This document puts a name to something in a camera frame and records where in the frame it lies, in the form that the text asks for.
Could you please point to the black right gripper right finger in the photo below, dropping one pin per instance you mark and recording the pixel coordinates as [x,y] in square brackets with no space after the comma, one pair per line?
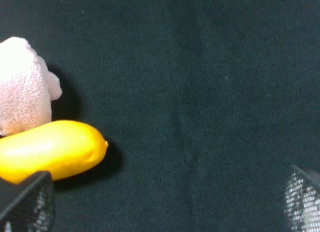
[302,200]

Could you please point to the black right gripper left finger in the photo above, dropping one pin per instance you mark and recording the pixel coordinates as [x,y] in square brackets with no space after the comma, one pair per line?
[28,205]

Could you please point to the yellow mango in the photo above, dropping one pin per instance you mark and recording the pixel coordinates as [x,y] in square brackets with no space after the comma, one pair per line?
[64,148]

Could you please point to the pink rolled towel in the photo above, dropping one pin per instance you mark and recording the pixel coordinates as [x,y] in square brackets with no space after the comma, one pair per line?
[27,87]

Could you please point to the black table cloth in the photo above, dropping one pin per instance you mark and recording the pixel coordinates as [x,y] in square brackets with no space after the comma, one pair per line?
[206,106]

